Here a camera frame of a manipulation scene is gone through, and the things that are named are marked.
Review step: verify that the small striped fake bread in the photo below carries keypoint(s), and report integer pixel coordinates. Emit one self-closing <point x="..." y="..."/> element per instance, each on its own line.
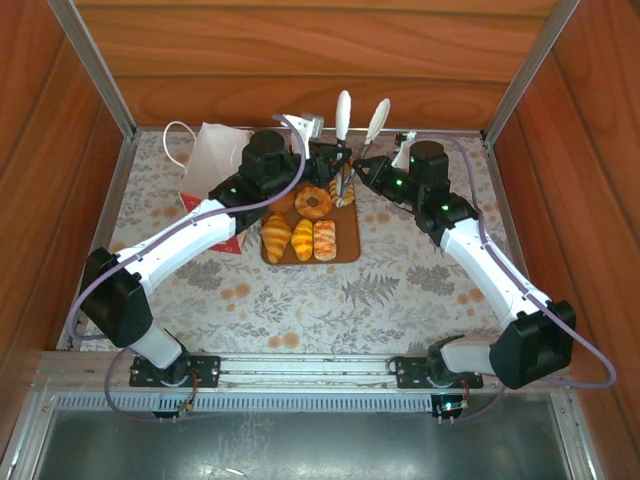
<point x="347" y="196"/>

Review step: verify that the metal tongs with white tips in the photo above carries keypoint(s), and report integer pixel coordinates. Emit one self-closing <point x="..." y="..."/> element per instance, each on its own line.
<point x="343" y="115"/>

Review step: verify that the white and red paper bag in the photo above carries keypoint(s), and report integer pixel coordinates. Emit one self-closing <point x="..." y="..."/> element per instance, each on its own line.
<point x="215" y="150"/>

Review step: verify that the pink striped fake bread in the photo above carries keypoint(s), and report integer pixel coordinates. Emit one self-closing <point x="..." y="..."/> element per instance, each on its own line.
<point x="324" y="240"/>

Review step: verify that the large golden fake croissant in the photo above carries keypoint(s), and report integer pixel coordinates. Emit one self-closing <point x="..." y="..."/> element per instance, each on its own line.
<point x="275" y="235"/>

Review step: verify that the yellow striped fake bread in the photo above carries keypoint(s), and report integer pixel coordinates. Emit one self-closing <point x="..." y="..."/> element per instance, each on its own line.
<point x="302" y="240"/>

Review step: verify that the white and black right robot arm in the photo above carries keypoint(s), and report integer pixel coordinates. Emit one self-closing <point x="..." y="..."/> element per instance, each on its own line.
<point x="480" y="265"/>

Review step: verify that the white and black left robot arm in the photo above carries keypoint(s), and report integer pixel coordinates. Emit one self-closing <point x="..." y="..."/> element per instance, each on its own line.
<point x="190" y="240"/>

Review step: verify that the brown tray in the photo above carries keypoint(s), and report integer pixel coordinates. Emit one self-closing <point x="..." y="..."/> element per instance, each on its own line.
<point x="347" y="235"/>

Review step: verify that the floral tablecloth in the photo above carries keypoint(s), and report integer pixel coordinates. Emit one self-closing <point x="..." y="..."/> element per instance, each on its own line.
<point x="300" y="310"/>

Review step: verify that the circuit board with green light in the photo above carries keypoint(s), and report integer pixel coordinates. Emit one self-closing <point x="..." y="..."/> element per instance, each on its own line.
<point x="450" y="405"/>

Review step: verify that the shiny metal sheet panel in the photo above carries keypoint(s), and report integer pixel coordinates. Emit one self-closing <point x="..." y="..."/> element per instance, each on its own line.
<point x="300" y="445"/>

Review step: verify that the aluminium table edge rail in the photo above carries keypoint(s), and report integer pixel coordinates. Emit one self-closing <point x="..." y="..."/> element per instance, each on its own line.
<point x="489" y="150"/>
<point x="450" y="131"/>

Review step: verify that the aluminium frame post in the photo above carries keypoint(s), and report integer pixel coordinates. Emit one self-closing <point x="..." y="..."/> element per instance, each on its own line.
<point x="92" y="65"/>
<point x="535" y="65"/>

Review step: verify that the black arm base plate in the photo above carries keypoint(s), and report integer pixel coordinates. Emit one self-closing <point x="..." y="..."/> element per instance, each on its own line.
<point x="205" y="370"/>
<point x="412" y="372"/>

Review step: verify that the aluminium front rail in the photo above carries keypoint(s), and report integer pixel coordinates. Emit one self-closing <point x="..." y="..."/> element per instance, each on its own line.
<point x="300" y="370"/>

